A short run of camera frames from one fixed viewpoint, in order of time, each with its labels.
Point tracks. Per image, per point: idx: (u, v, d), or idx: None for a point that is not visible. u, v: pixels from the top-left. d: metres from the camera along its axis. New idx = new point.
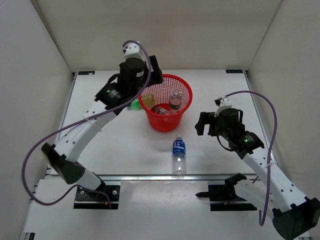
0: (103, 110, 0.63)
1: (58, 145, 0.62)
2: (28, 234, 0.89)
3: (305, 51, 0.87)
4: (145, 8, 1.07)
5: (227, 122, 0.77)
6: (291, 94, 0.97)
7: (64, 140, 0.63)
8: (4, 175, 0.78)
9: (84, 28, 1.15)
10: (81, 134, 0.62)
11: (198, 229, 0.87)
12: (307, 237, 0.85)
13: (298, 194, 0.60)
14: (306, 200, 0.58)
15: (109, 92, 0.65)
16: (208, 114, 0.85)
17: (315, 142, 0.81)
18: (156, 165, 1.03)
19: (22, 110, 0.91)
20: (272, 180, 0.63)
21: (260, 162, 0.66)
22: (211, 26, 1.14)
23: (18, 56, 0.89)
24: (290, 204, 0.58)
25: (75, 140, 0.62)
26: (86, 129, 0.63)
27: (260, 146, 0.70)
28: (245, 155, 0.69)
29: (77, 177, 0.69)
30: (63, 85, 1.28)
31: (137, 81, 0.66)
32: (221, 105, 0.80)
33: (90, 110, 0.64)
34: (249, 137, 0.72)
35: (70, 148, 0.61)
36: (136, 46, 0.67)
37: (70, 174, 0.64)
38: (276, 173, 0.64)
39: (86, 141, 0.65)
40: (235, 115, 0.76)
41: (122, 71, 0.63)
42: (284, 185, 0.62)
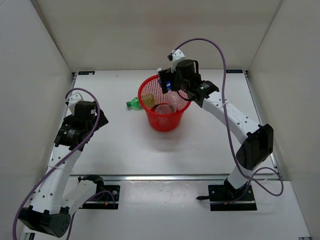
0: (68, 152, 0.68)
1: (36, 204, 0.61)
2: (28, 234, 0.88)
3: (305, 53, 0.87)
4: (146, 8, 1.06)
5: (184, 73, 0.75)
6: (290, 96, 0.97)
7: (40, 196, 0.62)
8: (4, 176, 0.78)
9: (84, 28, 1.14)
10: (56, 183, 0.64)
11: (198, 228, 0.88)
12: (307, 237, 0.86)
13: (252, 123, 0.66)
14: (260, 127, 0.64)
15: (66, 132, 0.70)
16: (165, 71, 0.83)
17: (315, 144, 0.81)
18: (156, 165, 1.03)
19: (22, 111, 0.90)
20: (229, 116, 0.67)
21: (216, 104, 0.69)
22: (212, 26, 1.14)
23: (18, 56, 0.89)
24: (246, 133, 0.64)
25: (51, 191, 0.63)
26: (58, 176, 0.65)
27: (215, 90, 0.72)
28: (203, 101, 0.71)
29: (66, 226, 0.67)
30: (63, 84, 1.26)
31: (88, 119, 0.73)
32: (174, 58, 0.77)
33: (55, 158, 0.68)
34: (204, 84, 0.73)
35: (50, 201, 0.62)
36: (77, 95, 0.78)
37: (59, 226, 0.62)
38: (231, 109, 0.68)
39: (62, 187, 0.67)
40: (190, 64, 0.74)
41: (76, 113, 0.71)
42: (240, 118, 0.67)
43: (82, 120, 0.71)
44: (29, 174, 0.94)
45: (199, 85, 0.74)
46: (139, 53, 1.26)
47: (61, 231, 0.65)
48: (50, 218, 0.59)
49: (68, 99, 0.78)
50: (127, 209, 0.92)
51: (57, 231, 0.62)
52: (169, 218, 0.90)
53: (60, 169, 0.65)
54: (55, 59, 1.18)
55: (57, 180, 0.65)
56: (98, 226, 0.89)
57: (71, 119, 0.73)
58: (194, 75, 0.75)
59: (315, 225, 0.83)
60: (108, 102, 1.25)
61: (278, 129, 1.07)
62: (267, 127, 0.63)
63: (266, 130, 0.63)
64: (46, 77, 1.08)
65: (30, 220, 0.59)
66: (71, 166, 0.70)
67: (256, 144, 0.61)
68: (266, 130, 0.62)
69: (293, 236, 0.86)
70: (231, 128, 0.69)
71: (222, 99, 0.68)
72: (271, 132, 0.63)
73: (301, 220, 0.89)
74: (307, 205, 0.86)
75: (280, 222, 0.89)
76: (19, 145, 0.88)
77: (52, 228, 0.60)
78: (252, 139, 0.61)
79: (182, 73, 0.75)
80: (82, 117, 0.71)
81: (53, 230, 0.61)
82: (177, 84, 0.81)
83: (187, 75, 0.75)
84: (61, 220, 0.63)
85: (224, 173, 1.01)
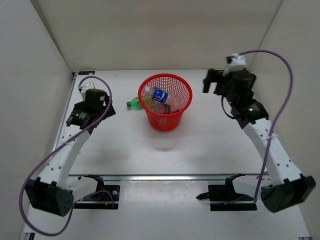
0: (78, 130, 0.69)
1: (43, 176, 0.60)
2: (28, 234, 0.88)
3: (305, 53, 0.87)
4: (146, 8, 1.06)
5: (238, 88, 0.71)
6: (290, 95, 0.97)
7: (48, 169, 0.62)
8: (3, 176, 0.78)
9: (84, 27, 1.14)
10: (65, 157, 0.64)
11: (198, 228, 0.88)
12: (307, 237, 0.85)
13: (294, 171, 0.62)
14: (300, 177, 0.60)
15: (78, 115, 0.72)
16: (215, 71, 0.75)
17: (315, 144, 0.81)
18: (156, 165, 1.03)
19: (22, 111, 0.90)
20: (271, 153, 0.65)
21: (261, 134, 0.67)
22: (212, 26, 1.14)
23: (18, 55, 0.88)
24: (283, 179, 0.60)
25: (60, 165, 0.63)
26: (67, 151, 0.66)
27: (264, 117, 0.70)
28: (246, 124, 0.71)
29: (68, 208, 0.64)
30: (63, 84, 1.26)
31: (99, 105, 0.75)
32: (232, 63, 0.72)
33: (65, 135, 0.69)
34: (254, 106, 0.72)
35: (58, 173, 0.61)
36: (91, 83, 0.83)
37: (63, 204, 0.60)
38: (275, 146, 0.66)
39: (69, 165, 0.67)
40: (247, 80, 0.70)
41: (87, 99, 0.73)
42: (282, 159, 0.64)
43: (93, 105, 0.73)
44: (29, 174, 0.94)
45: (249, 105, 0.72)
46: (139, 53, 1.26)
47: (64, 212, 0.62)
48: (56, 189, 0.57)
49: (81, 86, 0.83)
50: (127, 209, 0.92)
51: (60, 210, 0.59)
52: (169, 218, 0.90)
53: (70, 144, 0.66)
54: (55, 59, 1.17)
55: (66, 155, 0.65)
56: (98, 226, 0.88)
57: (82, 104, 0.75)
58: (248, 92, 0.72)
59: (315, 225, 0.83)
60: None
61: (278, 129, 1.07)
62: (308, 181, 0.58)
63: (307, 184, 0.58)
64: (46, 77, 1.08)
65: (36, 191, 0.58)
66: (79, 147, 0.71)
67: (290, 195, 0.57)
68: (308, 183, 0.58)
69: (293, 236, 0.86)
70: (268, 165, 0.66)
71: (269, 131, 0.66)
72: (312, 188, 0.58)
73: (301, 220, 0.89)
74: (307, 205, 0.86)
75: (280, 222, 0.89)
76: (19, 145, 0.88)
77: (56, 202, 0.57)
78: (288, 189, 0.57)
79: (237, 86, 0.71)
80: (92, 103, 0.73)
81: (58, 205, 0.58)
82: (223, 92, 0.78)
83: (240, 89, 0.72)
84: (66, 197, 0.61)
85: (224, 173, 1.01)
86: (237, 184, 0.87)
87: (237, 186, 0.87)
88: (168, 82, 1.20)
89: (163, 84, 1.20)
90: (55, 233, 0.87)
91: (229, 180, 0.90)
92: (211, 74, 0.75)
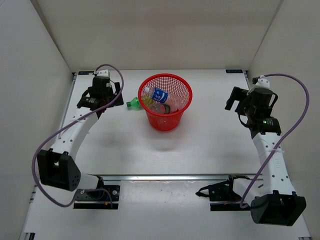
0: (89, 111, 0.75)
1: (56, 147, 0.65)
2: (28, 234, 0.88)
3: (305, 53, 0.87)
4: (146, 8, 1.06)
5: (257, 101, 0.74)
6: (290, 96, 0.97)
7: (60, 141, 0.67)
8: (3, 176, 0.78)
9: (84, 27, 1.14)
10: (76, 132, 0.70)
11: (198, 228, 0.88)
12: (307, 237, 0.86)
13: (287, 187, 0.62)
14: (292, 194, 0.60)
15: (88, 100, 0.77)
16: (240, 90, 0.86)
17: (314, 144, 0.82)
18: (156, 165, 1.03)
19: (22, 111, 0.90)
20: (270, 164, 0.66)
21: (266, 145, 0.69)
22: (211, 26, 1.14)
23: (17, 56, 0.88)
24: (272, 190, 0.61)
25: (71, 138, 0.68)
26: (78, 128, 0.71)
27: (276, 132, 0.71)
28: (256, 134, 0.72)
29: (76, 184, 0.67)
30: (63, 84, 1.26)
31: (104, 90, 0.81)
32: (257, 84, 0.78)
33: (76, 115, 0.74)
34: (269, 120, 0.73)
35: (69, 145, 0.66)
36: (106, 72, 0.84)
37: (71, 176, 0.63)
38: (277, 160, 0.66)
39: (79, 141, 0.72)
40: (267, 95, 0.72)
41: (94, 85, 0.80)
42: (279, 173, 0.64)
43: (100, 91, 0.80)
44: (29, 174, 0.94)
45: (264, 118, 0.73)
46: (139, 53, 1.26)
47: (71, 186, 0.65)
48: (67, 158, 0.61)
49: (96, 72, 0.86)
50: (127, 209, 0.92)
51: (68, 183, 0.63)
52: (169, 218, 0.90)
53: (81, 122, 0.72)
54: (55, 59, 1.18)
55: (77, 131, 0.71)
56: (99, 226, 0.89)
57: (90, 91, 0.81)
58: (266, 106, 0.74)
59: (315, 225, 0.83)
60: None
61: None
62: (298, 200, 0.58)
63: (295, 201, 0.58)
64: (46, 77, 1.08)
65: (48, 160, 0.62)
66: (88, 127, 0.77)
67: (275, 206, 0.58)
68: (297, 201, 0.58)
69: (293, 236, 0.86)
70: (265, 176, 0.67)
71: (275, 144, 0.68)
72: (300, 208, 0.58)
73: (301, 220, 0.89)
74: (307, 205, 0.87)
75: None
76: (19, 145, 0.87)
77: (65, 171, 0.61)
78: (274, 200, 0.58)
79: (256, 99, 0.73)
80: (99, 89, 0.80)
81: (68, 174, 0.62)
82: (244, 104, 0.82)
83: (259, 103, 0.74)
84: (73, 171, 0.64)
85: (224, 173, 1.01)
86: (236, 183, 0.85)
87: (235, 186, 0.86)
88: (168, 82, 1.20)
89: (163, 84, 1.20)
90: (55, 233, 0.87)
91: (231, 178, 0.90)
92: (237, 91, 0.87)
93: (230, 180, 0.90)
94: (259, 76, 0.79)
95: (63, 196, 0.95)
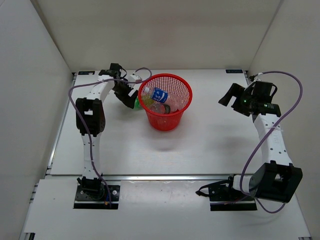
0: (110, 77, 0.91)
1: (88, 96, 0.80)
2: (28, 234, 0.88)
3: (305, 53, 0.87)
4: (146, 8, 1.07)
5: (259, 89, 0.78)
6: (290, 97, 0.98)
7: (91, 93, 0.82)
8: (3, 177, 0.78)
9: (84, 27, 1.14)
10: (102, 88, 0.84)
11: (198, 228, 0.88)
12: (307, 237, 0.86)
13: (284, 158, 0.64)
14: (289, 165, 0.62)
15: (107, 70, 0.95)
16: (238, 86, 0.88)
17: (315, 144, 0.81)
18: (156, 165, 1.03)
19: (22, 111, 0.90)
20: (269, 139, 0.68)
21: (266, 123, 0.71)
22: (211, 26, 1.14)
23: (17, 56, 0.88)
24: (270, 160, 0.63)
25: (99, 91, 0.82)
26: (104, 85, 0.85)
27: (276, 114, 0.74)
28: (257, 115, 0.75)
29: (103, 128, 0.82)
30: (63, 84, 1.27)
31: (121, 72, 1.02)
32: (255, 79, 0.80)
33: (100, 78, 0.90)
34: (270, 105, 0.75)
35: (98, 96, 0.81)
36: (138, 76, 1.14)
37: (101, 120, 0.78)
38: (276, 136, 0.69)
39: (104, 97, 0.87)
40: (269, 84, 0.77)
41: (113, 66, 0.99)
42: (277, 146, 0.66)
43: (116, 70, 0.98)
44: (29, 174, 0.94)
45: (266, 103, 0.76)
46: (140, 53, 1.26)
47: (100, 129, 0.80)
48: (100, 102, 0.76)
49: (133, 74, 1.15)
50: (127, 209, 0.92)
51: (99, 123, 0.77)
52: (169, 218, 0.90)
53: (105, 82, 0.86)
54: (55, 59, 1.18)
55: (103, 88, 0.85)
56: (99, 226, 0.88)
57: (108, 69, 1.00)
58: (267, 95, 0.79)
59: (315, 225, 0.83)
60: (108, 102, 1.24)
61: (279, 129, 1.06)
62: (294, 170, 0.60)
63: (291, 172, 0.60)
64: (46, 77, 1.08)
65: (84, 105, 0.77)
66: (108, 89, 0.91)
67: (271, 174, 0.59)
68: (293, 170, 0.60)
69: (293, 236, 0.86)
70: (264, 150, 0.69)
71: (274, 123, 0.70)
72: (296, 179, 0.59)
73: (301, 220, 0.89)
74: (308, 205, 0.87)
75: (280, 223, 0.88)
76: (19, 145, 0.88)
77: (98, 113, 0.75)
78: (271, 169, 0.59)
79: (258, 87, 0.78)
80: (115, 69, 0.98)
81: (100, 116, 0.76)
82: (243, 97, 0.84)
83: (261, 91, 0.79)
84: (103, 116, 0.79)
85: (224, 173, 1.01)
86: (236, 179, 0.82)
87: (235, 182, 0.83)
88: (168, 83, 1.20)
89: (164, 84, 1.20)
90: (55, 233, 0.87)
91: (232, 177, 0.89)
92: (235, 88, 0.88)
93: (231, 179, 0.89)
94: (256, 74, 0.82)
95: (63, 196, 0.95)
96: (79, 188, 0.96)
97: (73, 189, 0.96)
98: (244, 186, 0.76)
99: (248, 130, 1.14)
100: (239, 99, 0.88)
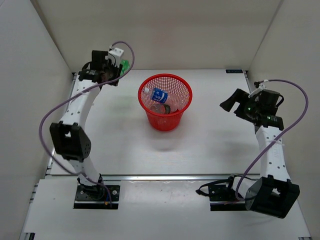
0: (93, 84, 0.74)
1: (65, 120, 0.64)
2: (28, 234, 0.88)
3: (305, 53, 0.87)
4: (146, 8, 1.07)
5: (264, 99, 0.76)
6: (290, 98, 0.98)
7: (68, 114, 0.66)
8: (3, 177, 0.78)
9: (84, 27, 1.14)
10: (82, 104, 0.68)
11: (197, 228, 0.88)
12: (307, 237, 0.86)
13: (282, 174, 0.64)
14: (286, 181, 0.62)
15: (88, 71, 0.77)
16: (243, 92, 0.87)
17: (315, 144, 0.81)
18: (155, 165, 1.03)
19: (22, 111, 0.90)
20: (269, 152, 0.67)
21: (267, 136, 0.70)
22: (211, 26, 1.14)
23: (17, 56, 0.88)
24: (268, 174, 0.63)
25: (79, 110, 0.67)
26: (85, 100, 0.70)
27: (278, 127, 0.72)
28: (259, 127, 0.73)
29: (88, 150, 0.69)
30: (63, 84, 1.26)
31: (105, 63, 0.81)
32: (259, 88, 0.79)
33: (80, 88, 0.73)
34: (273, 117, 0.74)
35: (78, 117, 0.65)
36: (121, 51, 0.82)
37: (84, 145, 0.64)
38: (276, 150, 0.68)
39: (85, 114, 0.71)
40: (275, 96, 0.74)
41: (94, 57, 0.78)
42: (276, 161, 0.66)
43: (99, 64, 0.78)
44: (29, 174, 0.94)
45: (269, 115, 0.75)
46: (139, 53, 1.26)
47: (84, 155, 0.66)
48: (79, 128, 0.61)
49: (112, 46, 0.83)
50: (127, 209, 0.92)
51: (82, 150, 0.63)
52: (169, 218, 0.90)
53: (86, 94, 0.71)
54: (55, 59, 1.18)
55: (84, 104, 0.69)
56: (99, 226, 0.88)
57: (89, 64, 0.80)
58: (272, 106, 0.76)
59: (316, 225, 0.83)
60: (111, 104, 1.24)
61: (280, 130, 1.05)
62: (292, 186, 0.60)
63: (289, 189, 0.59)
64: (46, 77, 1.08)
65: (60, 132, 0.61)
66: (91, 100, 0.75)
67: (268, 189, 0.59)
68: (290, 188, 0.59)
69: (293, 236, 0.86)
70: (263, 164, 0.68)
71: (276, 136, 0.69)
72: (292, 196, 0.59)
73: (301, 220, 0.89)
74: (307, 205, 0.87)
75: (280, 223, 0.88)
76: (19, 145, 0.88)
77: (78, 141, 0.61)
78: (268, 184, 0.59)
79: (264, 97, 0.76)
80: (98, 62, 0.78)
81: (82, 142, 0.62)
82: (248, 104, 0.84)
83: (265, 102, 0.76)
84: (85, 140, 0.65)
85: (224, 173, 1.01)
86: (236, 180, 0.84)
87: (234, 184, 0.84)
88: (168, 82, 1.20)
89: (164, 84, 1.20)
90: (56, 232, 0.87)
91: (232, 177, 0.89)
92: (239, 94, 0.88)
93: (232, 179, 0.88)
94: (261, 82, 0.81)
95: (63, 196, 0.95)
96: (79, 188, 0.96)
97: (73, 190, 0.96)
98: (242, 188, 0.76)
99: (248, 130, 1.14)
100: (242, 105, 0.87)
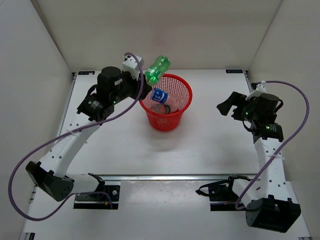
0: (87, 123, 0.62)
1: (44, 162, 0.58)
2: (28, 234, 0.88)
3: (305, 53, 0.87)
4: (146, 8, 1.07)
5: (263, 106, 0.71)
6: (290, 98, 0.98)
7: (49, 155, 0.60)
8: (4, 176, 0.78)
9: (84, 27, 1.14)
10: (67, 147, 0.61)
11: (197, 228, 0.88)
12: (307, 237, 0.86)
13: (283, 192, 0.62)
14: (287, 201, 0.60)
15: (90, 102, 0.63)
16: (239, 95, 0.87)
17: (315, 144, 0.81)
18: (155, 165, 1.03)
19: (22, 111, 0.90)
20: (269, 170, 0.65)
21: (267, 150, 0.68)
22: (211, 26, 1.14)
23: (17, 55, 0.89)
24: (268, 194, 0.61)
25: (61, 154, 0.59)
26: (72, 141, 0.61)
27: (277, 138, 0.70)
28: (258, 139, 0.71)
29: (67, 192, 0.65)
30: (63, 84, 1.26)
31: (114, 89, 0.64)
32: (256, 89, 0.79)
33: (73, 123, 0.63)
34: (272, 126, 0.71)
35: (57, 163, 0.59)
36: (135, 62, 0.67)
37: (58, 192, 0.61)
38: (276, 166, 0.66)
39: (71, 154, 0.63)
40: (274, 102, 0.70)
41: (99, 82, 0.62)
42: (277, 178, 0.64)
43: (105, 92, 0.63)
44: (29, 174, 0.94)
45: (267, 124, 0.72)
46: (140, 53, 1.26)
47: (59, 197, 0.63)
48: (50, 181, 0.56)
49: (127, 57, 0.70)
50: (127, 209, 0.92)
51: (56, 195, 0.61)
52: (169, 218, 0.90)
53: (75, 134, 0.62)
54: (55, 58, 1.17)
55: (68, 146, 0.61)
56: (99, 226, 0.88)
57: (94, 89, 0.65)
58: (270, 113, 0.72)
59: (315, 225, 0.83)
60: None
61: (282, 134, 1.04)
62: (294, 206, 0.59)
63: (289, 208, 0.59)
64: (46, 76, 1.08)
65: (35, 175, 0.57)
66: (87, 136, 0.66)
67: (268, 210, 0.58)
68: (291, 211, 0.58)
69: (293, 236, 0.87)
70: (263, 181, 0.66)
71: (275, 150, 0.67)
72: (292, 217, 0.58)
73: (300, 220, 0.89)
74: (307, 205, 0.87)
75: None
76: (19, 145, 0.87)
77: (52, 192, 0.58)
78: (268, 205, 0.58)
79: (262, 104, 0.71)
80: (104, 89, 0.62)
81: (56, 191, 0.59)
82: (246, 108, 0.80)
83: (264, 110, 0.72)
84: (63, 185, 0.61)
85: (224, 173, 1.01)
86: (236, 183, 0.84)
87: (235, 186, 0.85)
88: (168, 82, 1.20)
89: (164, 84, 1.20)
90: (56, 232, 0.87)
91: (232, 177, 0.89)
92: (236, 96, 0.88)
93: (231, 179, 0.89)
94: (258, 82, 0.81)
95: None
96: None
97: None
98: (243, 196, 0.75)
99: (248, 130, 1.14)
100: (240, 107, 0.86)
